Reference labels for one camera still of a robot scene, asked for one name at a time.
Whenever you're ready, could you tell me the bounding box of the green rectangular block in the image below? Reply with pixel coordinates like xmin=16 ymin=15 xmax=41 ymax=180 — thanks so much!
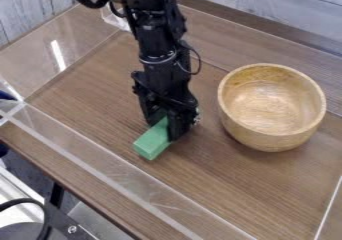
xmin=133 ymin=118 xmax=171 ymax=160

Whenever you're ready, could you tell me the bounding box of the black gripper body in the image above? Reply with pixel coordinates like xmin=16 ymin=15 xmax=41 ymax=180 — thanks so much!
xmin=131 ymin=58 xmax=199 ymax=121

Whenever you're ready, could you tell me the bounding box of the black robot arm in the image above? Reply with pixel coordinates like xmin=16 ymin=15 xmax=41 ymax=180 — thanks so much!
xmin=76 ymin=0 xmax=202 ymax=141

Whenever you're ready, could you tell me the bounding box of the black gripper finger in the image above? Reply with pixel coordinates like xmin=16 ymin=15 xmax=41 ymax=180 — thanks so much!
xmin=167 ymin=110 xmax=198 ymax=142
xmin=139 ymin=93 xmax=166 ymax=126

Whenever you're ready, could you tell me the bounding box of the clear acrylic corner bracket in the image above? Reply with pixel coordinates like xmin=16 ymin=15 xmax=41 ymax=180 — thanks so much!
xmin=100 ymin=5 xmax=131 ymax=32

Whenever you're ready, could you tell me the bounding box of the black table leg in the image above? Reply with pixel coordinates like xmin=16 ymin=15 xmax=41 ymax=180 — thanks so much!
xmin=49 ymin=183 xmax=64 ymax=208

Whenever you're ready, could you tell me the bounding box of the black cable loop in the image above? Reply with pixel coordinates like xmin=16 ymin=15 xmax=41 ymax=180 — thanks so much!
xmin=0 ymin=197 xmax=51 ymax=240

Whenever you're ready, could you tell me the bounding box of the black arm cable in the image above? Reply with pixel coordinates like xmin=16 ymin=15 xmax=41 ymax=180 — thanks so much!
xmin=174 ymin=40 xmax=203 ymax=76

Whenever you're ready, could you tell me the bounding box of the light wooden bowl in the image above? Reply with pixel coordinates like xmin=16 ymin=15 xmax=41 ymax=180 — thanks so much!
xmin=216 ymin=63 xmax=327 ymax=152

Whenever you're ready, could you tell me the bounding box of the clear acrylic barrier wall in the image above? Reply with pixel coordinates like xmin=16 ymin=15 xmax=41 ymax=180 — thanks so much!
xmin=0 ymin=0 xmax=342 ymax=240

